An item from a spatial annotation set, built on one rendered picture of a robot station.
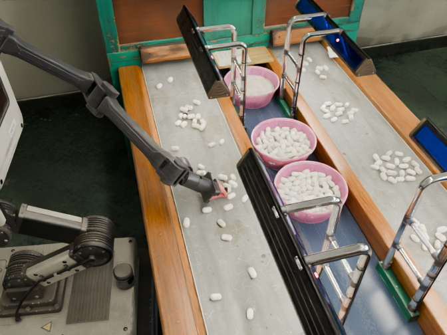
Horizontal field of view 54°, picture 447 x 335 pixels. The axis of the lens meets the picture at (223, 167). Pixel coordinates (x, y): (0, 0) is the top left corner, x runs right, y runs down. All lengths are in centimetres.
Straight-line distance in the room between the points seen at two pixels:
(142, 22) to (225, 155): 83
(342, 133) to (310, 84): 38
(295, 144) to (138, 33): 96
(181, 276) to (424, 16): 329
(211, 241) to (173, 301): 25
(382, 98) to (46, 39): 214
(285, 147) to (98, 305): 93
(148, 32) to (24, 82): 134
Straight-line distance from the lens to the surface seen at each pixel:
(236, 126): 186
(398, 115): 207
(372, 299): 151
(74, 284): 178
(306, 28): 244
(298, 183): 168
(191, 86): 216
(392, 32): 404
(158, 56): 225
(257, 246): 147
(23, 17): 315
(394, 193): 173
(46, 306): 174
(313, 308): 96
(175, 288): 136
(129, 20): 223
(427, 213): 171
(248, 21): 235
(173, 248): 144
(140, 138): 148
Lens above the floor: 193
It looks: 44 degrees down
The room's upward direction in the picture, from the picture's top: straight up
